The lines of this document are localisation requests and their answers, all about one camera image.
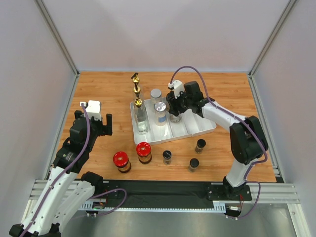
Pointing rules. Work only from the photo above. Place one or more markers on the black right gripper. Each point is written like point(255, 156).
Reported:
point(176, 104)

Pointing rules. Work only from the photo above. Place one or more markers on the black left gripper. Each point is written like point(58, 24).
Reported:
point(106, 129)

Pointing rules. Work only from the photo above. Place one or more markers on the black knob grinder bottle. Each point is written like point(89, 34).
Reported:
point(175, 119)

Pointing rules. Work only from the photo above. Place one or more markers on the salt jar silver lid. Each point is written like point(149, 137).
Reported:
point(160, 112)

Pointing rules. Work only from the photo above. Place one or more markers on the salt jar blue label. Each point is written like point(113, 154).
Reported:
point(156, 96)

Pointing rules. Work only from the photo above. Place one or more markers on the red lid sauce jar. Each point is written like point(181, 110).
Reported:
point(121, 161)
point(143, 151)

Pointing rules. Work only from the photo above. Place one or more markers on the clear glass oil bottle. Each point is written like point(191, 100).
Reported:
point(140, 115)

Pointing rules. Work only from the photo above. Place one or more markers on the glass oil bottle dark sauce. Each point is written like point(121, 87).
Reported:
point(138, 92)

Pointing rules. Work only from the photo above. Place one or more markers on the glass oil bottle brown sauce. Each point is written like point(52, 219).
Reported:
point(135, 79)

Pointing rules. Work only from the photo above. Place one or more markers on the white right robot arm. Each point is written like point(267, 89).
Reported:
point(248, 141)

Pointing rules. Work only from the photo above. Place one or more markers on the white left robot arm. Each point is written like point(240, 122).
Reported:
point(53, 211)

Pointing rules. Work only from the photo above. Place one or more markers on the white divided organizer tray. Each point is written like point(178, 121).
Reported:
point(190, 125)

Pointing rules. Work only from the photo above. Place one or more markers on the small black lid spice jar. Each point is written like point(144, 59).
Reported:
point(201, 143)
point(193, 164)
point(167, 155)

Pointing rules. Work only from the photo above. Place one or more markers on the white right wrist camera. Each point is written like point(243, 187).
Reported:
point(176, 86)

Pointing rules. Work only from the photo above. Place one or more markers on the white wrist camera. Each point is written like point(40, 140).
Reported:
point(93, 109)
point(176, 86)

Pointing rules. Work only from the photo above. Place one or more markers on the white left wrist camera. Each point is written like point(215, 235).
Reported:
point(93, 109)

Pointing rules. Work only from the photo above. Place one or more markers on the left aluminium corner post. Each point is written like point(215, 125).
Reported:
point(53, 29)

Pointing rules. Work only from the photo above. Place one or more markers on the aluminium corner post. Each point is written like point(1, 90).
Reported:
point(53, 29)
point(273, 35)

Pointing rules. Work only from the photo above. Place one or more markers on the aluminium frame rail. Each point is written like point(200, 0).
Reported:
point(187, 196)

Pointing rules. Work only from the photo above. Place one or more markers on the right aluminium corner post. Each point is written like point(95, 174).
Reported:
point(273, 35)

